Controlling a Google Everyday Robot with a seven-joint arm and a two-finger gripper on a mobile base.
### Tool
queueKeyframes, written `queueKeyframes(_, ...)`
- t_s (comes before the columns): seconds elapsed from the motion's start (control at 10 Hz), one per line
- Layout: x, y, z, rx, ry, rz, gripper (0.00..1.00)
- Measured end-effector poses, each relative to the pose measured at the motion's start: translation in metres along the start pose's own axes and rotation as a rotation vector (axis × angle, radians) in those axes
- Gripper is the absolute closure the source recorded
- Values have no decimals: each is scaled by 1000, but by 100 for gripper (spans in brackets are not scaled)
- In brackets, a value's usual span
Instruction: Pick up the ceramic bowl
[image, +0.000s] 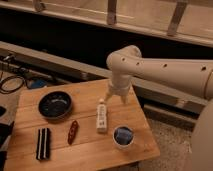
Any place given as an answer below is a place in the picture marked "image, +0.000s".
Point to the white cup with blue cloth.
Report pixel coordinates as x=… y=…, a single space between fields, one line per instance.
x=123 y=136

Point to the red oblong object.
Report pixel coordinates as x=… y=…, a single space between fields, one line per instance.
x=72 y=131

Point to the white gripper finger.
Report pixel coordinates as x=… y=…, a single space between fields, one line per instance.
x=124 y=99
x=108 y=96

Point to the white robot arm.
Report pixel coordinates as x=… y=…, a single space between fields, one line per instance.
x=195 y=78

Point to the white glue bottle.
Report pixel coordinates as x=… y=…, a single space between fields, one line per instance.
x=101 y=120

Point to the black object at left edge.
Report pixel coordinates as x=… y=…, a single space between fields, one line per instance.
x=5 y=132

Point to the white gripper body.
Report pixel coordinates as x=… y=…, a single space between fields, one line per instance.
x=119 y=84

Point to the black and white striped block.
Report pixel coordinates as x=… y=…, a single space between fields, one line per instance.
x=43 y=144

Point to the blue object on floor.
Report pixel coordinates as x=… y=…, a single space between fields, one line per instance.
x=38 y=83

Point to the wooden table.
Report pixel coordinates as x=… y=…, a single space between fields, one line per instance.
x=90 y=151

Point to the dark ceramic bowl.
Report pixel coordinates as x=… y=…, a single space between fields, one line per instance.
x=55 y=105

